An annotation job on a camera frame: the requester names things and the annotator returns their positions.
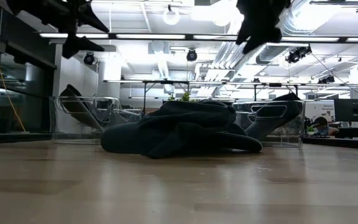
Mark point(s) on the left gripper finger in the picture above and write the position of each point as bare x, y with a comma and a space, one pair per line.
76, 45
92, 20

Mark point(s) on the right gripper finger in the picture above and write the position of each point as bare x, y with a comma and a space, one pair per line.
245, 29
264, 39

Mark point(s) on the navy blue cap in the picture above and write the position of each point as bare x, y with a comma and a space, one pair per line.
191, 113

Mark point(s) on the grey washed cap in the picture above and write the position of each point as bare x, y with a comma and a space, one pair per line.
120, 140

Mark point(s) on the blue denim cap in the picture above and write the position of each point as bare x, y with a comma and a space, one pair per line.
228, 143

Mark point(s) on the black ceiling spotlight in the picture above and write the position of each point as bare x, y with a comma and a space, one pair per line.
89, 58
297, 55
191, 55

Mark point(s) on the white round ceiling lamp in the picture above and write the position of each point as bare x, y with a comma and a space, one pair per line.
171, 17

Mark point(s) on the clear plastic bin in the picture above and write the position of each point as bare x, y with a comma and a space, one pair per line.
73, 133
291, 137

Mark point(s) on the green plant in white pot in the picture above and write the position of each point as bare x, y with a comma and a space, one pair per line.
185, 97

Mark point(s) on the person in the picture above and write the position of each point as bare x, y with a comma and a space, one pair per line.
322, 126

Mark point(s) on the black monitor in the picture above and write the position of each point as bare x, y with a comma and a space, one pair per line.
354, 110

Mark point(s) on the black metal table frame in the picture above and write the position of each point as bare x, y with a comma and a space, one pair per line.
166, 82

